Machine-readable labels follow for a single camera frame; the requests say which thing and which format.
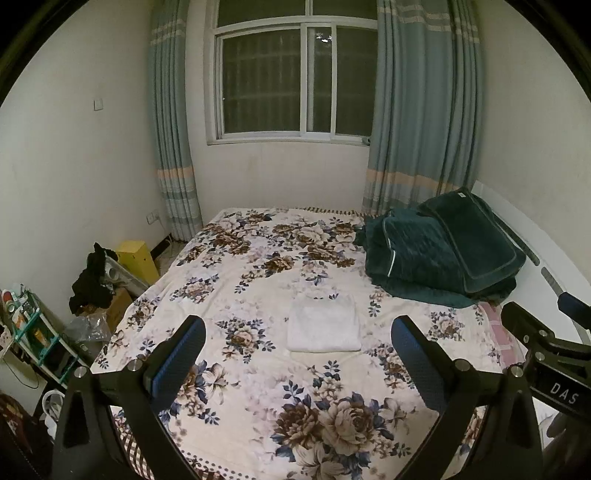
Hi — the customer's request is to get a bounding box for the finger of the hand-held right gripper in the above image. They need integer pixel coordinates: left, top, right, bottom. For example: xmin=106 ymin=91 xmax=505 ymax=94
xmin=557 ymin=291 xmax=591 ymax=346
xmin=501 ymin=301 xmax=570 ymax=354

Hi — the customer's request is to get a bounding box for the pink cloth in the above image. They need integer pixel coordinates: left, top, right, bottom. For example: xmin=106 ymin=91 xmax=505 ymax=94
xmin=479 ymin=302 xmax=528 ymax=366

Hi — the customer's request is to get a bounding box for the black cloth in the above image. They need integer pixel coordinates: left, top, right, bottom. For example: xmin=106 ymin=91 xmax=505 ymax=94
xmin=69 ymin=243 xmax=120 ymax=315

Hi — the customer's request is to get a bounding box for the dark green pillow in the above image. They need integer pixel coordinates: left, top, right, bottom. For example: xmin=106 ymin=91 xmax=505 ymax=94
xmin=417 ymin=186 xmax=528 ymax=297

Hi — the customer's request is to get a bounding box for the clear plastic bag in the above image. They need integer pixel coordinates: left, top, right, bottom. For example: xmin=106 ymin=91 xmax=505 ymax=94
xmin=64 ymin=313 xmax=112 ymax=355

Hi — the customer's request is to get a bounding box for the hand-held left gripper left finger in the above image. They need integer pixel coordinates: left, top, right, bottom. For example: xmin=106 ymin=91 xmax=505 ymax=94
xmin=51 ymin=315 xmax=207 ymax=480

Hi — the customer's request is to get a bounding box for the white framed window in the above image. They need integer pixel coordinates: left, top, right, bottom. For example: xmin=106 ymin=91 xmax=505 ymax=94
xmin=206 ymin=0 xmax=380 ymax=145

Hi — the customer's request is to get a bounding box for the yellow box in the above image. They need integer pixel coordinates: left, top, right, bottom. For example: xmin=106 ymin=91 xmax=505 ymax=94
xmin=115 ymin=239 xmax=161 ymax=287

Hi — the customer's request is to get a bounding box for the brown cardboard box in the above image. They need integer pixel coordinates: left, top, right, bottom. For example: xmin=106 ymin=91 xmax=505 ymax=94
xmin=105 ymin=288 xmax=136 ymax=332

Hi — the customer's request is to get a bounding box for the white towel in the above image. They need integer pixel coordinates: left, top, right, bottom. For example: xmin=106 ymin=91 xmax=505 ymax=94
xmin=287 ymin=292 xmax=362 ymax=354

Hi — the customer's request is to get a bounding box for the floral bed sheet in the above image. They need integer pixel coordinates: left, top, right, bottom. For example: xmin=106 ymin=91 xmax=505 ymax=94
xmin=90 ymin=207 xmax=528 ymax=480

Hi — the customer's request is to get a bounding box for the dark green blanket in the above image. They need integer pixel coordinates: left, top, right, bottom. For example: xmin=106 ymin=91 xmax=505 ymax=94
xmin=355 ymin=208 xmax=519 ymax=309

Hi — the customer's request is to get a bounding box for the blue striped curtain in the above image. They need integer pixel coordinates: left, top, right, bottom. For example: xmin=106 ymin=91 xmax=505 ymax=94
xmin=148 ymin=0 xmax=204 ymax=241
xmin=361 ymin=0 xmax=486 ymax=217

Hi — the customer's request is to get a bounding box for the white bed headboard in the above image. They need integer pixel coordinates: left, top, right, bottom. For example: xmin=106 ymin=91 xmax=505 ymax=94
xmin=472 ymin=181 xmax=591 ymax=346

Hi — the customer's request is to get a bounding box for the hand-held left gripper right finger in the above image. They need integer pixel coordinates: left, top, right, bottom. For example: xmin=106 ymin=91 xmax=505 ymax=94
xmin=390 ymin=315 xmax=543 ymax=480

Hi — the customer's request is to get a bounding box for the green shelf rack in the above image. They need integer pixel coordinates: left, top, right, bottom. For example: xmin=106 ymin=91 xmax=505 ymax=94
xmin=0 ymin=287 xmax=80 ymax=385

